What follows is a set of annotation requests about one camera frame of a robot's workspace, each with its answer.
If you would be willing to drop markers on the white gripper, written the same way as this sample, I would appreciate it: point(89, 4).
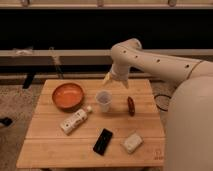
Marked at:
point(118, 75)

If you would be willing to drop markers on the white ceramic cup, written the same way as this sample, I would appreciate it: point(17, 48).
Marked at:
point(104, 98)

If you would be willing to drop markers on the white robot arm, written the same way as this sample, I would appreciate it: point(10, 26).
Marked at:
point(189, 128)

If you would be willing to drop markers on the orange ceramic bowl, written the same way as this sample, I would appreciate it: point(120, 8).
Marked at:
point(68, 96)

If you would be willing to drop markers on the dark red sausage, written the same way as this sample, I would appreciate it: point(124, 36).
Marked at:
point(131, 106)

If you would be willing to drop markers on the wooden table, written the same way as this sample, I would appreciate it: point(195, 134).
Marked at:
point(46, 145)

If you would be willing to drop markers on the black phone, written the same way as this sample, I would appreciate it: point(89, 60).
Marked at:
point(102, 142)

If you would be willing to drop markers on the white plastic bottle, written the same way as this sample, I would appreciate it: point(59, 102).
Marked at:
point(75, 119)

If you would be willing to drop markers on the black object on floor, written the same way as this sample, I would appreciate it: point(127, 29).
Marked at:
point(6, 121)

